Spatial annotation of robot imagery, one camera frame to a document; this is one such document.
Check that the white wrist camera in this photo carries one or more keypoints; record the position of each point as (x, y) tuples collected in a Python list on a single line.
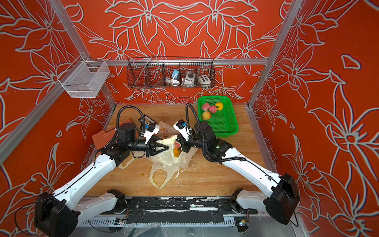
[(150, 130), (183, 129)]

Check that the blue white small box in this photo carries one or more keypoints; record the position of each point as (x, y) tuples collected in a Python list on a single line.
[(175, 75)]

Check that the grey controller device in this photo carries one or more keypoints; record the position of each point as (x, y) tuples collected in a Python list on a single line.
[(189, 79)]

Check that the yellow translucent plastic bag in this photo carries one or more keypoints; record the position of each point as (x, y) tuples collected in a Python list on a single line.
[(163, 161)]

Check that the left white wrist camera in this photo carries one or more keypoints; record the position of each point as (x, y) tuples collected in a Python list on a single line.
[(150, 130)]

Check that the yellow-pink peach second row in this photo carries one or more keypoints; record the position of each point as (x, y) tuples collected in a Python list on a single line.
[(206, 115)]

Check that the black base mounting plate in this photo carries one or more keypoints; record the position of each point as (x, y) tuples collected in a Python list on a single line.
[(215, 211)]

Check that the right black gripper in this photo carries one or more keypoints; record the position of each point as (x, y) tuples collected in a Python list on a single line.
[(184, 144)]

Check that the white button box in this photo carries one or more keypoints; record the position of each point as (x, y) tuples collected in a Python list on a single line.
[(204, 80)]

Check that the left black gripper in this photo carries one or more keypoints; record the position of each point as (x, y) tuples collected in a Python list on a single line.
[(151, 148)]

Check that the orange-print plastic bag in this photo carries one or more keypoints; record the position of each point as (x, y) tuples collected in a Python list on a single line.
[(166, 130)]

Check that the pink peach second row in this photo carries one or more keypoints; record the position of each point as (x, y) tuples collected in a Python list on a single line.
[(212, 109)]

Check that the yellow peach top right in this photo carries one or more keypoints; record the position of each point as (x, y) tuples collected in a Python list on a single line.
[(219, 106)]

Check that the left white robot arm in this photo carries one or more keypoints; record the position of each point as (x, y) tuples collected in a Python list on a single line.
[(59, 213)]

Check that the yellow-red peach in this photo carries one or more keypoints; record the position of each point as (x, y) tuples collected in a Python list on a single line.
[(177, 152)]

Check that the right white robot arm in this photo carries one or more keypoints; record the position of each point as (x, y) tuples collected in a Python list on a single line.
[(280, 195)]

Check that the black wire wall basket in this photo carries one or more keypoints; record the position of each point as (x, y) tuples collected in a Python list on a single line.
[(155, 72)]

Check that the green plastic basket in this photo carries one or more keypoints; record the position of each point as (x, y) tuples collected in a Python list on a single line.
[(224, 122)]

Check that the clear acrylic wall box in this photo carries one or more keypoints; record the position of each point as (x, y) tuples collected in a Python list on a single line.
[(85, 79)]

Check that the black drill bit card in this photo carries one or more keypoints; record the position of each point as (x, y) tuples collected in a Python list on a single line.
[(148, 120)]

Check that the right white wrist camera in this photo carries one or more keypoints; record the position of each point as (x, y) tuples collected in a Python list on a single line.
[(183, 129)]

